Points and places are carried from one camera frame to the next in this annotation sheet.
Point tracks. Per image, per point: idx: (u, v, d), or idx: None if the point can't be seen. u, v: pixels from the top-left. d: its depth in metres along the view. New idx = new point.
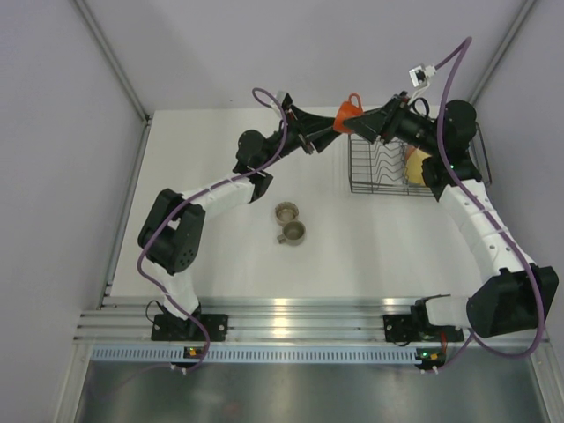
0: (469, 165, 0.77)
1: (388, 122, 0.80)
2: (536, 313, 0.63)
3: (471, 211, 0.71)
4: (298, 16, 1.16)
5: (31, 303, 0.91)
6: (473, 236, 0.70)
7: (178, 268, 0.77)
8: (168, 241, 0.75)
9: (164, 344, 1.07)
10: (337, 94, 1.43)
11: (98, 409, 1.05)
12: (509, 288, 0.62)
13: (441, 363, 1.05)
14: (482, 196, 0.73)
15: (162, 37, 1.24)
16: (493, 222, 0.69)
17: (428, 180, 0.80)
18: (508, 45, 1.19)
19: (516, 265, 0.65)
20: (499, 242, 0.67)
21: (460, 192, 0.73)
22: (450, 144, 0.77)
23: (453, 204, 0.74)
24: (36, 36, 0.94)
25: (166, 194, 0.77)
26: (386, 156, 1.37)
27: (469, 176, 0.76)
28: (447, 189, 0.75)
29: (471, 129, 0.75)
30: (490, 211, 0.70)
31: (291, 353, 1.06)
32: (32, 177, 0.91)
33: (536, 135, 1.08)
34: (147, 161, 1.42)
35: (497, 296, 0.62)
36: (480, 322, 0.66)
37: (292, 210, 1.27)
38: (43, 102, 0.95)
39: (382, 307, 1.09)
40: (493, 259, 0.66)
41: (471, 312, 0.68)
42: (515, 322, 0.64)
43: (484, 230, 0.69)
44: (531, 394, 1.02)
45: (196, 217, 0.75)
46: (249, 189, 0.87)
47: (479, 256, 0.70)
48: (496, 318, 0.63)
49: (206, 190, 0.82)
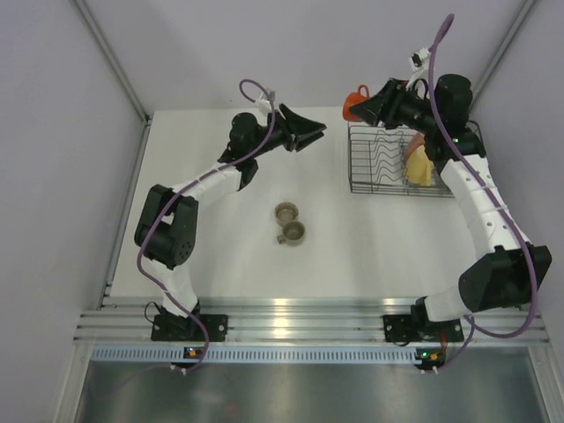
0: (471, 137, 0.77)
1: (386, 103, 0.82)
2: (526, 289, 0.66)
3: (471, 188, 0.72)
4: (298, 16, 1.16)
5: (31, 303, 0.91)
6: (471, 212, 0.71)
7: (178, 261, 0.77)
8: (166, 235, 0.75)
9: (164, 344, 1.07)
10: (337, 93, 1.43)
11: (99, 409, 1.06)
12: (505, 267, 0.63)
13: (441, 363, 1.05)
14: (484, 174, 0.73)
15: (162, 37, 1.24)
16: (493, 199, 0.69)
17: (431, 155, 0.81)
18: (508, 44, 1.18)
19: (512, 243, 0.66)
20: (496, 220, 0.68)
21: (462, 168, 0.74)
22: (449, 118, 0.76)
23: (455, 180, 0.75)
24: (35, 35, 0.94)
25: (158, 189, 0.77)
26: (387, 156, 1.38)
27: (472, 152, 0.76)
28: (448, 165, 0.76)
29: (468, 100, 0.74)
30: (490, 189, 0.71)
31: (291, 353, 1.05)
32: (32, 177, 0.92)
33: (537, 135, 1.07)
34: (147, 161, 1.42)
35: (490, 274, 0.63)
36: (471, 295, 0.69)
37: (292, 210, 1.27)
38: (42, 101, 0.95)
39: (382, 307, 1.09)
40: (488, 236, 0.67)
41: (464, 285, 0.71)
42: (506, 297, 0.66)
43: (483, 207, 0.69)
44: (531, 394, 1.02)
45: (192, 208, 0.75)
46: (237, 176, 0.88)
47: (476, 233, 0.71)
48: (487, 293, 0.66)
49: (196, 182, 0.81)
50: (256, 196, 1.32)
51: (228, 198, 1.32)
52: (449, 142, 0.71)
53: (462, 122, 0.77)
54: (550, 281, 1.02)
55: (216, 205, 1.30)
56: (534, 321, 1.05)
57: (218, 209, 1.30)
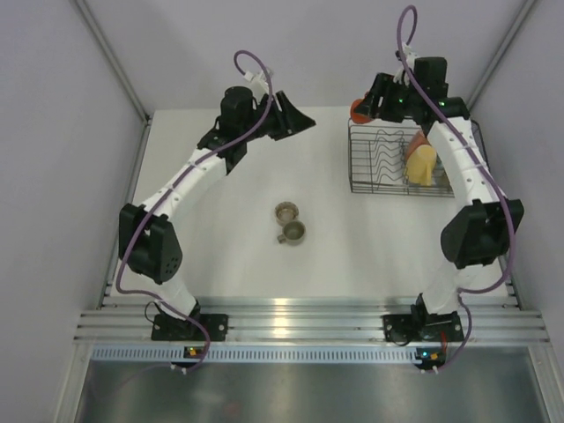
0: (456, 100, 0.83)
1: (376, 95, 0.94)
2: (500, 240, 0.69)
3: (454, 148, 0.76)
4: (298, 15, 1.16)
5: (31, 302, 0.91)
6: (455, 170, 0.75)
7: (166, 277, 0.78)
8: (147, 254, 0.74)
9: (164, 344, 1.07)
10: (338, 93, 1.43)
11: (99, 409, 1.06)
12: (484, 218, 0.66)
13: (441, 362, 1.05)
14: (467, 135, 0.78)
15: (162, 37, 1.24)
16: (473, 159, 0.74)
17: (419, 118, 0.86)
18: (508, 43, 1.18)
19: (490, 197, 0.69)
20: (476, 176, 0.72)
21: (447, 130, 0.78)
22: (429, 83, 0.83)
23: (441, 142, 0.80)
24: (35, 34, 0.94)
25: (128, 210, 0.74)
26: (387, 155, 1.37)
27: (457, 114, 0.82)
28: (434, 126, 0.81)
29: (441, 66, 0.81)
30: (471, 148, 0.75)
31: (290, 353, 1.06)
32: (32, 177, 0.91)
33: (537, 134, 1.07)
34: (147, 160, 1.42)
35: (470, 226, 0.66)
36: (452, 248, 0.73)
37: (292, 210, 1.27)
38: (42, 101, 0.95)
39: (381, 307, 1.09)
40: (467, 189, 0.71)
41: (447, 240, 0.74)
42: (483, 248, 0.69)
43: (464, 165, 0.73)
44: (530, 394, 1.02)
45: (165, 230, 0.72)
46: (220, 166, 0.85)
47: (457, 189, 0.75)
48: (466, 244, 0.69)
49: (170, 190, 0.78)
50: (256, 196, 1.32)
51: (228, 198, 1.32)
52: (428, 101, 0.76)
53: (442, 88, 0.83)
54: (550, 281, 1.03)
55: (216, 205, 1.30)
56: (533, 321, 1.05)
57: (218, 209, 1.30)
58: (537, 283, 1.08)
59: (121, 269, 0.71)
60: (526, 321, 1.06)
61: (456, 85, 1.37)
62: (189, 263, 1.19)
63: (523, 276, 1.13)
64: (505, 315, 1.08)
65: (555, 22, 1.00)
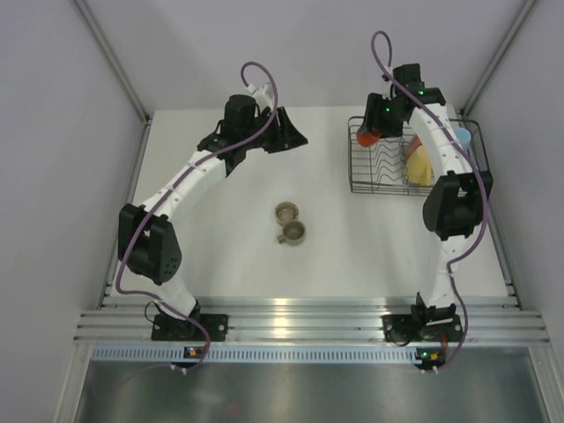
0: (434, 91, 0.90)
1: (371, 113, 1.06)
2: (475, 209, 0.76)
3: (431, 128, 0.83)
4: (298, 15, 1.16)
5: (31, 302, 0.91)
6: (433, 148, 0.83)
7: (165, 278, 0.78)
8: (146, 254, 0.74)
9: (164, 344, 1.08)
10: (337, 93, 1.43)
11: (98, 409, 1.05)
12: (456, 188, 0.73)
13: (442, 363, 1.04)
14: (442, 116, 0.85)
15: (162, 37, 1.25)
16: (448, 137, 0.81)
17: (400, 108, 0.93)
18: (508, 43, 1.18)
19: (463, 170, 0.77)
20: (450, 152, 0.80)
21: (424, 114, 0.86)
22: (406, 80, 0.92)
23: (419, 124, 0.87)
24: (35, 34, 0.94)
25: (129, 209, 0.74)
26: (386, 156, 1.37)
27: (434, 101, 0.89)
28: (413, 112, 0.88)
29: (414, 67, 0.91)
30: (447, 128, 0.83)
31: (290, 353, 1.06)
32: (31, 177, 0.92)
33: (536, 134, 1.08)
34: (147, 161, 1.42)
35: (443, 194, 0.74)
36: (431, 217, 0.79)
37: (292, 210, 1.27)
38: (42, 102, 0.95)
39: (381, 307, 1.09)
40: (442, 164, 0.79)
41: (426, 213, 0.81)
42: (458, 217, 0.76)
43: (440, 143, 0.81)
44: (531, 394, 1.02)
45: (165, 229, 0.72)
46: (219, 166, 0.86)
47: (435, 165, 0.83)
48: (442, 213, 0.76)
49: (170, 191, 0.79)
50: (256, 196, 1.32)
51: (228, 198, 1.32)
52: (405, 91, 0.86)
53: (419, 85, 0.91)
54: (550, 281, 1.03)
55: (217, 205, 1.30)
56: (534, 321, 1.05)
57: (218, 209, 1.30)
58: (537, 284, 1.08)
59: (121, 270, 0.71)
60: (526, 321, 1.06)
61: (456, 85, 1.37)
62: (189, 264, 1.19)
63: (523, 276, 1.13)
64: (505, 315, 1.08)
65: (555, 23, 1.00)
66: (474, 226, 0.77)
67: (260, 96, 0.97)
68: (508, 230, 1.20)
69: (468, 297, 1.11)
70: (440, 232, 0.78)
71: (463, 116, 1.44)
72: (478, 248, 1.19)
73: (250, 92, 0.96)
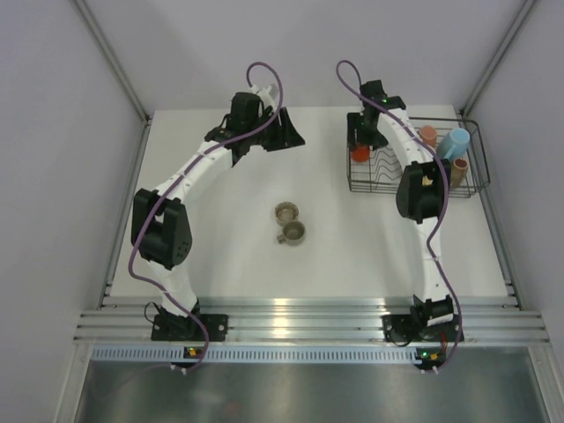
0: (396, 99, 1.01)
1: (351, 129, 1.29)
2: (440, 194, 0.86)
3: (395, 128, 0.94)
4: (299, 15, 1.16)
5: (31, 303, 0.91)
6: (397, 144, 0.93)
7: (177, 261, 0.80)
8: (159, 236, 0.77)
9: (164, 345, 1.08)
10: (338, 93, 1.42)
11: (97, 410, 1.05)
12: (420, 175, 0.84)
13: (441, 362, 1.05)
14: (404, 118, 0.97)
15: (160, 37, 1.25)
16: (409, 133, 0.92)
17: (368, 115, 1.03)
18: (508, 44, 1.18)
19: (426, 159, 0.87)
20: (412, 146, 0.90)
21: (388, 117, 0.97)
22: (372, 93, 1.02)
23: (385, 126, 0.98)
24: (36, 35, 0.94)
25: (142, 194, 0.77)
26: (385, 155, 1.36)
27: (397, 106, 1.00)
28: (380, 117, 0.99)
29: (376, 82, 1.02)
30: (408, 126, 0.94)
31: (290, 353, 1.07)
32: (31, 178, 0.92)
33: (534, 135, 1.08)
34: (147, 160, 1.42)
35: (410, 181, 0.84)
36: (403, 204, 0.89)
37: (292, 210, 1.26)
38: (40, 103, 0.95)
39: (381, 307, 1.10)
40: (407, 156, 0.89)
41: (399, 203, 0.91)
42: (426, 201, 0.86)
43: (403, 139, 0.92)
44: (530, 394, 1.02)
45: (178, 211, 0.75)
46: (226, 156, 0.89)
47: (401, 159, 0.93)
48: (411, 199, 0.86)
49: (181, 177, 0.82)
50: (255, 195, 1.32)
51: (228, 198, 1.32)
52: (371, 101, 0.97)
53: (382, 95, 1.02)
54: (551, 283, 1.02)
55: (216, 205, 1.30)
56: (534, 321, 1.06)
57: (218, 209, 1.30)
58: (537, 284, 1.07)
59: (134, 252, 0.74)
60: (526, 322, 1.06)
61: (456, 85, 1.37)
62: (189, 264, 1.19)
63: (523, 276, 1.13)
64: (505, 315, 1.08)
65: (555, 24, 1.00)
66: (441, 209, 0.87)
67: (263, 95, 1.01)
68: (508, 230, 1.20)
69: (468, 297, 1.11)
70: (412, 217, 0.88)
71: (463, 116, 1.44)
72: (479, 249, 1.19)
73: (254, 92, 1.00)
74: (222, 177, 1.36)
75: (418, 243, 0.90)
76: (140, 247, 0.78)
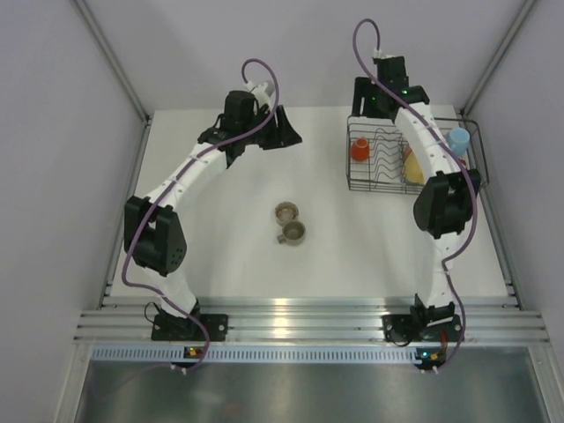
0: (417, 90, 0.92)
1: None
2: (465, 206, 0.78)
3: (418, 128, 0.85)
4: (300, 15, 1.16)
5: (31, 304, 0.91)
6: (420, 148, 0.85)
7: (171, 267, 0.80)
8: (152, 243, 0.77)
9: (164, 344, 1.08)
10: (338, 93, 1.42)
11: (97, 410, 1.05)
12: (446, 188, 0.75)
13: (441, 362, 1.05)
14: (427, 115, 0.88)
15: (161, 37, 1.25)
16: (434, 136, 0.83)
17: (384, 106, 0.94)
18: (508, 44, 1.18)
19: (451, 169, 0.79)
20: (437, 152, 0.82)
21: (409, 114, 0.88)
22: (390, 76, 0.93)
23: (404, 124, 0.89)
24: (36, 35, 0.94)
25: (133, 200, 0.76)
26: (384, 153, 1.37)
27: (419, 100, 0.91)
28: (399, 112, 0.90)
29: (398, 61, 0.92)
30: (433, 127, 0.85)
31: (290, 353, 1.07)
32: (31, 178, 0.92)
33: (535, 136, 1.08)
34: (147, 160, 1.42)
35: (434, 194, 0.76)
36: (423, 217, 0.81)
37: (292, 210, 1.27)
38: (40, 102, 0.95)
39: (381, 307, 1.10)
40: (431, 165, 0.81)
41: (418, 213, 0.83)
42: (449, 215, 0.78)
43: (426, 143, 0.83)
44: (530, 394, 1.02)
45: (171, 219, 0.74)
46: (221, 158, 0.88)
47: (424, 165, 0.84)
48: (434, 213, 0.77)
49: (174, 183, 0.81)
50: (255, 195, 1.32)
51: (228, 198, 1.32)
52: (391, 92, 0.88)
53: (404, 80, 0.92)
54: (551, 283, 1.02)
55: (216, 205, 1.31)
56: (533, 321, 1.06)
57: (218, 208, 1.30)
58: (537, 284, 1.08)
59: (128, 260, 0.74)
60: (526, 321, 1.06)
61: (456, 85, 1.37)
62: (189, 264, 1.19)
63: (523, 276, 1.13)
64: (505, 315, 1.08)
65: (555, 24, 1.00)
66: (465, 223, 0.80)
67: (259, 93, 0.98)
68: (508, 231, 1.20)
69: (468, 298, 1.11)
70: (433, 230, 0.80)
71: (463, 116, 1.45)
72: (479, 250, 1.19)
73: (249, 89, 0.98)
74: (222, 177, 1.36)
75: (432, 256, 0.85)
76: (135, 254, 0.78)
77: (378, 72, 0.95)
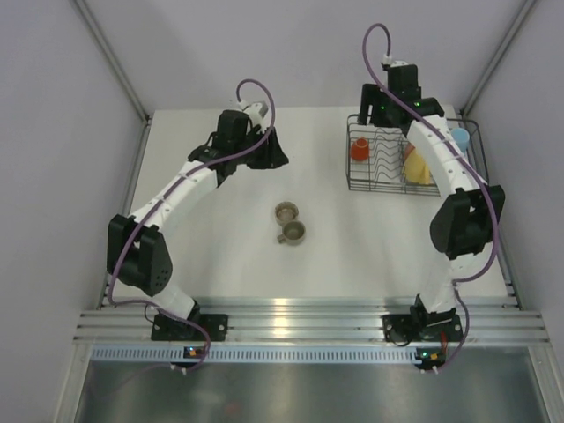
0: (431, 102, 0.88)
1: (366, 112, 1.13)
2: (487, 227, 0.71)
3: (433, 142, 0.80)
4: (299, 15, 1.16)
5: (30, 304, 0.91)
6: (436, 163, 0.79)
7: (155, 289, 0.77)
8: (137, 265, 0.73)
9: (164, 345, 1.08)
10: (338, 93, 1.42)
11: (97, 410, 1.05)
12: (467, 206, 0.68)
13: (441, 363, 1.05)
14: (443, 129, 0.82)
15: (161, 38, 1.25)
16: (451, 151, 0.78)
17: (397, 119, 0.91)
18: (508, 44, 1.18)
19: (471, 186, 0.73)
20: (456, 167, 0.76)
21: (424, 127, 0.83)
22: (403, 85, 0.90)
23: (419, 138, 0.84)
24: (36, 35, 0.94)
25: (117, 219, 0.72)
26: (384, 152, 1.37)
27: (432, 112, 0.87)
28: (412, 125, 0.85)
29: (411, 70, 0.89)
30: (449, 142, 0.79)
31: (290, 353, 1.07)
32: (30, 179, 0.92)
33: (535, 136, 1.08)
34: (147, 160, 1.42)
35: (454, 213, 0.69)
36: (441, 238, 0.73)
37: (292, 210, 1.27)
38: (40, 102, 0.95)
39: (381, 307, 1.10)
40: (449, 181, 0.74)
41: (435, 234, 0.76)
42: (471, 236, 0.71)
43: (444, 158, 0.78)
44: (530, 394, 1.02)
45: (155, 240, 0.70)
46: (211, 177, 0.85)
47: (441, 181, 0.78)
48: (454, 233, 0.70)
49: (161, 202, 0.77)
50: (255, 194, 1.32)
51: (228, 198, 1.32)
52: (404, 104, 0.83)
53: (417, 91, 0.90)
54: (550, 283, 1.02)
55: (216, 205, 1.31)
56: (533, 321, 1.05)
57: (218, 208, 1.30)
58: (537, 284, 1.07)
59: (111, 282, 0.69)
60: (526, 322, 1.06)
61: (456, 85, 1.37)
62: (189, 264, 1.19)
63: (523, 276, 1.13)
64: (505, 315, 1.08)
65: (555, 24, 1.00)
66: (485, 246, 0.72)
67: (253, 113, 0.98)
68: (508, 230, 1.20)
69: (469, 297, 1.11)
70: (451, 252, 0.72)
71: (463, 116, 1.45)
72: None
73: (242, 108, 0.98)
74: None
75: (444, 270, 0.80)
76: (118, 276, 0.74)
77: (389, 81, 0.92)
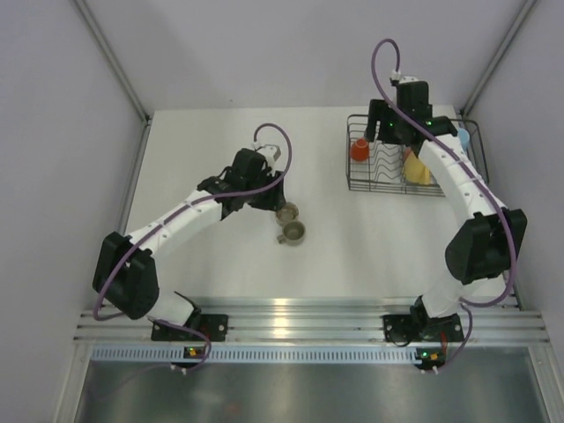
0: (443, 121, 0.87)
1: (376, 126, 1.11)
2: (507, 253, 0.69)
3: (447, 164, 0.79)
4: (299, 15, 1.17)
5: (30, 303, 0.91)
6: (451, 185, 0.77)
7: (137, 314, 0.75)
8: (122, 287, 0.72)
9: (164, 344, 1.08)
10: (338, 94, 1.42)
11: (97, 410, 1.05)
12: (487, 232, 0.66)
13: (441, 362, 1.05)
14: (457, 151, 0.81)
15: (161, 38, 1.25)
16: (467, 173, 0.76)
17: (407, 140, 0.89)
18: (508, 44, 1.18)
19: (487, 209, 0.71)
20: (472, 190, 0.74)
21: (437, 149, 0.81)
22: (413, 102, 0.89)
23: (432, 160, 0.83)
24: (36, 35, 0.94)
25: (113, 237, 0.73)
26: (384, 153, 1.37)
27: (445, 131, 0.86)
28: (425, 145, 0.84)
29: (421, 87, 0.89)
30: (464, 164, 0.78)
31: (290, 353, 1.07)
32: (30, 178, 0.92)
33: (535, 136, 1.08)
34: (147, 160, 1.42)
35: (473, 239, 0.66)
36: (458, 265, 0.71)
37: (292, 210, 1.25)
38: (40, 101, 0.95)
39: (381, 307, 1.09)
40: (466, 204, 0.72)
41: (452, 261, 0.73)
42: (492, 263, 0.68)
43: (461, 180, 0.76)
44: (531, 395, 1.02)
45: (145, 265, 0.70)
46: (216, 210, 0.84)
47: (456, 204, 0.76)
48: (473, 260, 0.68)
49: (160, 226, 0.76)
50: None
51: None
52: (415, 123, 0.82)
53: (427, 107, 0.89)
54: (550, 282, 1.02)
55: None
56: (533, 321, 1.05)
57: None
58: (537, 284, 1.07)
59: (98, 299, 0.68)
60: (526, 322, 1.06)
61: (456, 85, 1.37)
62: (189, 264, 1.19)
63: (523, 276, 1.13)
64: (505, 315, 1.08)
65: (554, 24, 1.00)
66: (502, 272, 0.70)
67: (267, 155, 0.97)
68: None
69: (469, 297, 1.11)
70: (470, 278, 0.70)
71: (463, 116, 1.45)
72: None
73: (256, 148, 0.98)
74: None
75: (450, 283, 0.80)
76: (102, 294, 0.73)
77: (397, 99, 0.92)
